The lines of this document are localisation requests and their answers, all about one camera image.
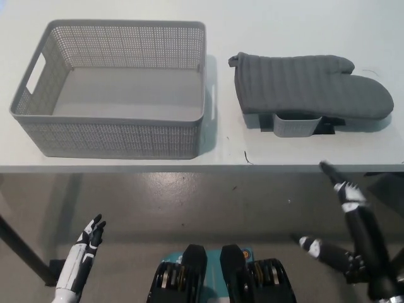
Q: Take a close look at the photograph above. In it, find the small grey perforated basket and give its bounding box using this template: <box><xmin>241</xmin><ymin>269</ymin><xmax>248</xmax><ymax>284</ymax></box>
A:
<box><xmin>273</xmin><ymin>113</ymin><xmax>323</xmax><ymax>139</ymax></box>

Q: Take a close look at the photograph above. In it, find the black flat mat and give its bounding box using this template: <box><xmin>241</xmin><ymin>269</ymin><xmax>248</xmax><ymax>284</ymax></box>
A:
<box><xmin>315</xmin><ymin>116</ymin><xmax>347</xmax><ymax>136</ymax></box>

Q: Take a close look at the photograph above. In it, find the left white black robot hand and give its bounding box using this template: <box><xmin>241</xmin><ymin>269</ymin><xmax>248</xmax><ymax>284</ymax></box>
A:
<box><xmin>55</xmin><ymin>213</ymin><xmax>107</xmax><ymax>296</ymax></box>

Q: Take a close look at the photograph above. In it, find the grey quilted oven glove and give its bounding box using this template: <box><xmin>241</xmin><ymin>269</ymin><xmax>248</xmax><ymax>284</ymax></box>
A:
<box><xmin>227</xmin><ymin>52</ymin><xmax>395</xmax><ymax>121</ymax></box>

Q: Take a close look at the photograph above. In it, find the black table leg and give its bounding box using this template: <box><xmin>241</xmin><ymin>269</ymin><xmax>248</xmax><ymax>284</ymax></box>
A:
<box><xmin>0</xmin><ymin>214</ymin><xmax>54</xmax><ymax>283</ymax></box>

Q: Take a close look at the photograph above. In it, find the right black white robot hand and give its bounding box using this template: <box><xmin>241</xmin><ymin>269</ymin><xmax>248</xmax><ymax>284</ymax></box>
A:
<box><xmin>289</xmin><ymin>161</ymin><xmax>404</xmax><ymax>300</ymax></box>

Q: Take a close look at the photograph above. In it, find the large grey perforated basket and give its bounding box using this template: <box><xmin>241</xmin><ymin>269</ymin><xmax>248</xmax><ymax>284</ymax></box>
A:
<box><xmin>8</xmin><ymin>19</ymin><xmax>208</xmax><ymax>160</ymax></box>

